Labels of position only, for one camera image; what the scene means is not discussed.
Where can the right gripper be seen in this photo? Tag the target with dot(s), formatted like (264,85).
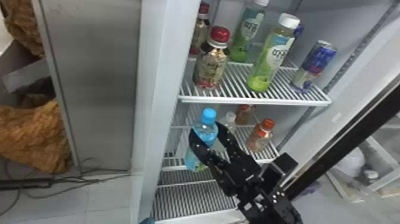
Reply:
(242,179)

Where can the blue bottle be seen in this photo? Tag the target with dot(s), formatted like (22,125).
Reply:
(204,131)

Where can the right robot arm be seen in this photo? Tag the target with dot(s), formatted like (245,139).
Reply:
(282,214)

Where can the clear bottle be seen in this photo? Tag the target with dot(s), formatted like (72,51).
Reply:
(230,120)

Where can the orange bottle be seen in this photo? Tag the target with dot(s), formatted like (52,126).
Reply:
(261,136)
(244,114)

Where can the brown bottle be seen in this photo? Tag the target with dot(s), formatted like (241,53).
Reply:
(211,65)
(201,29)

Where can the green bottle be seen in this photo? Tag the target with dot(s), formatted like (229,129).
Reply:
(247,31)
(270,58)

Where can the blue can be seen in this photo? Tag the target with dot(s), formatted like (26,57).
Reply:
(314,64)

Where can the fridge door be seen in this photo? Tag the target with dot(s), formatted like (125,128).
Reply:
(353,134)

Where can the white fridge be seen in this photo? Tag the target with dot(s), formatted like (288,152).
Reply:
(100,78)

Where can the orange knitted cloth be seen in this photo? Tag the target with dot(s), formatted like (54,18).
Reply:
(31,137)
(23,25)

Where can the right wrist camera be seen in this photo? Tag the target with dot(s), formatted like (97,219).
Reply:
(281,167)

